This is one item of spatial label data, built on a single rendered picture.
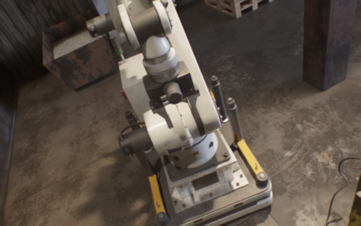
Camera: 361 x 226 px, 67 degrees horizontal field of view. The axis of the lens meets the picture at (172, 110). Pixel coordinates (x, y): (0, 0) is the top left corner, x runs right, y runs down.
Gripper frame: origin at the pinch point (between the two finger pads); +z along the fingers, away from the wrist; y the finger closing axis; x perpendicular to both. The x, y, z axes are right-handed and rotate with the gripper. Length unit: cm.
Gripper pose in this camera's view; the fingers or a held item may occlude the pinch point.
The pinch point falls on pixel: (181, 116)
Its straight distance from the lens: 147.5
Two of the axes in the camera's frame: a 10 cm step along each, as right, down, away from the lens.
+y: -9.3, 3.7, 0.0
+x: 2.3, 5.9, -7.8
